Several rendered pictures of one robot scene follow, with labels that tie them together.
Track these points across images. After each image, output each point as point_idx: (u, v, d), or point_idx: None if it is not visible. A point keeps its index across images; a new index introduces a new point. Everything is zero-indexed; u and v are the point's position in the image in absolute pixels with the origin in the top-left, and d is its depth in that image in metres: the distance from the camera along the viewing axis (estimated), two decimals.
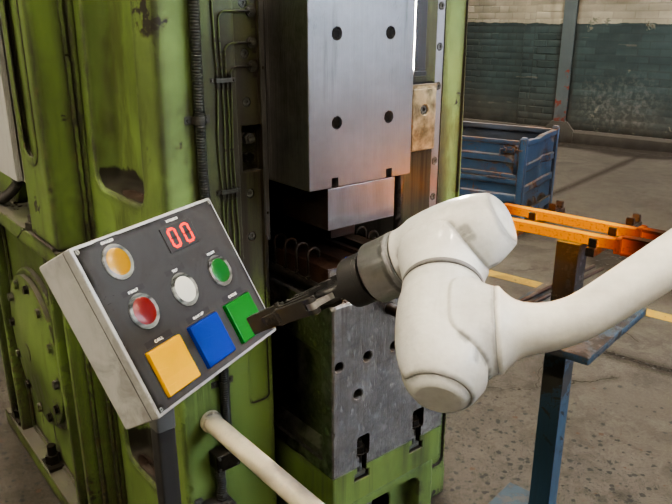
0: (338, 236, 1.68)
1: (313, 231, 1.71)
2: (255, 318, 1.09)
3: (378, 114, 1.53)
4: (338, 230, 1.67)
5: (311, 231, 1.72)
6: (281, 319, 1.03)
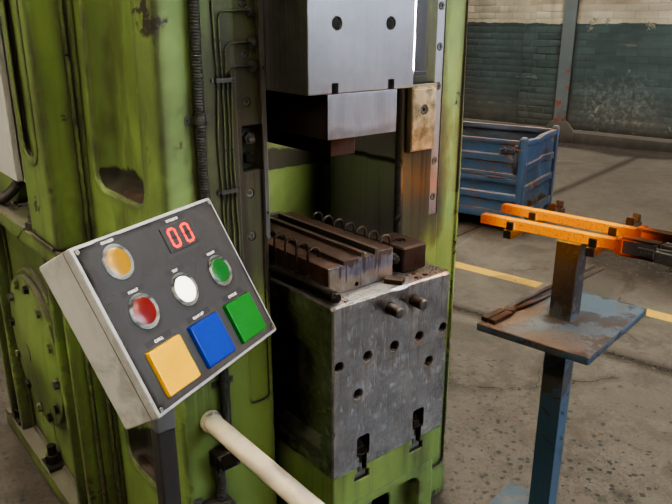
0: (338, 155, 1.61)
1: (312, 151, 1.65)
2: (631, 242, 1.56)
3: (380, 19, 1.46)
4: (338, 148, 1.61)
5: (310, 151, 1.65)
6: (657, 259, 1.49)
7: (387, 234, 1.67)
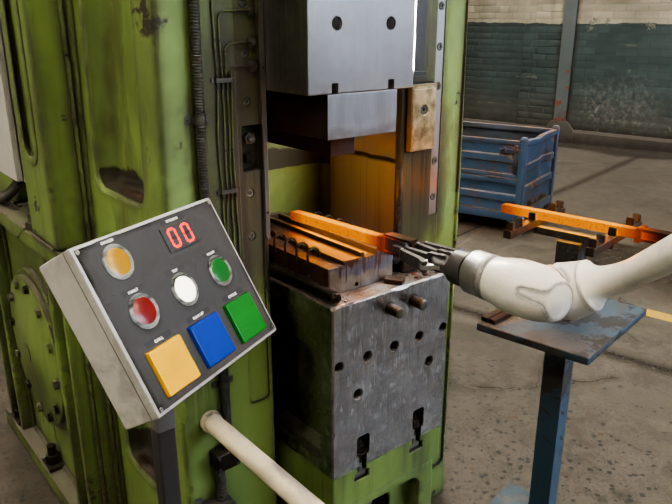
0: (338, 155, 1.61)
1: (312, 151, 1.65)
2: None
3: (380, 19, 1.46)
4: (338, 148, 1.61)
5: (310, 151, 1.65)
6: (401, 257, 1.47)
7: None
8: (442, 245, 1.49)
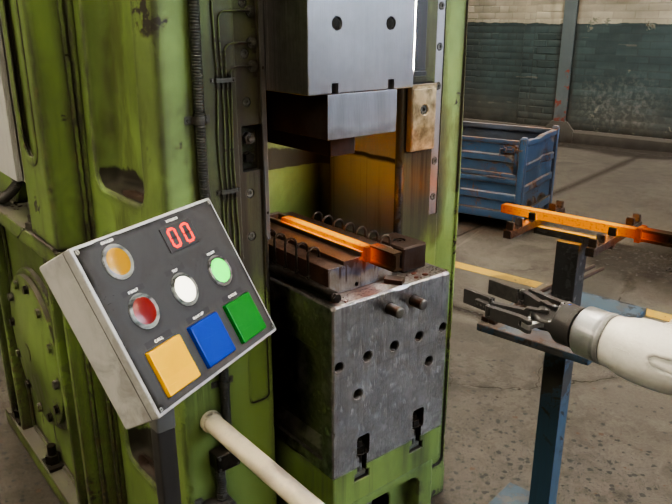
0: (338, 155, 1.61)
1: (312, 151, 1.65)
2: (493, 284, 1.39)
3: (380, 19, 1.46)
4: (338, 148, 1.61)
5: (310, 151, 1.65)
6: (488, 314, 1.27)
7: (387, 234, 1.67)
8: (548, 294, 1.32)
